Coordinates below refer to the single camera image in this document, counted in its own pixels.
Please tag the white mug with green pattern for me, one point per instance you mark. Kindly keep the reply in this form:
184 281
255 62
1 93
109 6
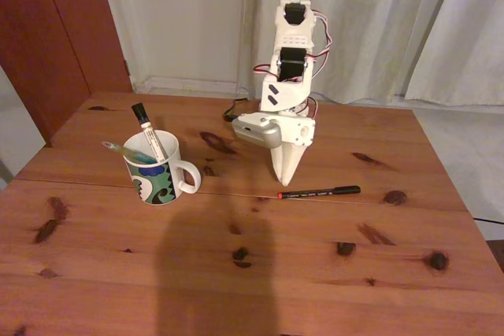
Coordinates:
151 182

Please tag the black pen with red end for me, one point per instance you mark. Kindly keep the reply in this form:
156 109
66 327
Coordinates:
319 193

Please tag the green transparent pen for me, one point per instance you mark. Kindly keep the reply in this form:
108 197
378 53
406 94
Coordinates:
130 152

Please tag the brown wooden door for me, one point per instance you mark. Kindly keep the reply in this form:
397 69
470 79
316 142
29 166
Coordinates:
51 37

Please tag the narrow white curtain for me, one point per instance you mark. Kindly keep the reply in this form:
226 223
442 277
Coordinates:
472 45

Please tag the silver camera box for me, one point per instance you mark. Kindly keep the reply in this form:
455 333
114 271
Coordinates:
256 131

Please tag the white marker with black cap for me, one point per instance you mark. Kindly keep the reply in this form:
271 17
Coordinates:
151 137

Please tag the wide white curtain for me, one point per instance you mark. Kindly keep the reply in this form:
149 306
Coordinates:
374 21

